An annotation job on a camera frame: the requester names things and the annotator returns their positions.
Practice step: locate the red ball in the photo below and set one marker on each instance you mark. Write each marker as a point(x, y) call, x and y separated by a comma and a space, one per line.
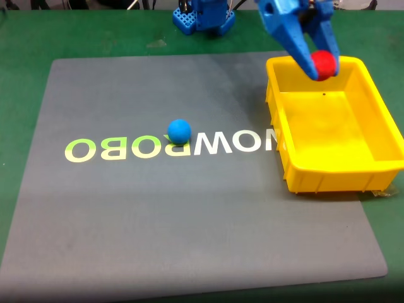
point(323, 64)

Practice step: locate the yellow plastic bin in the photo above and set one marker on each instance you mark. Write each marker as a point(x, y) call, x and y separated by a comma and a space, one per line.
point(328, 139)

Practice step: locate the blue ball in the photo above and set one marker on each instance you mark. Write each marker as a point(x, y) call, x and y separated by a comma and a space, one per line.
point(179, 131)

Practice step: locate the clear tape piece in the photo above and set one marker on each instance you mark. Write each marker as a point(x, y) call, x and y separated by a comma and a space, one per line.
point(386, 192)

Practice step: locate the grey mat with lettering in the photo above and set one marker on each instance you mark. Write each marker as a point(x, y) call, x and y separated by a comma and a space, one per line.
point(158, 205)

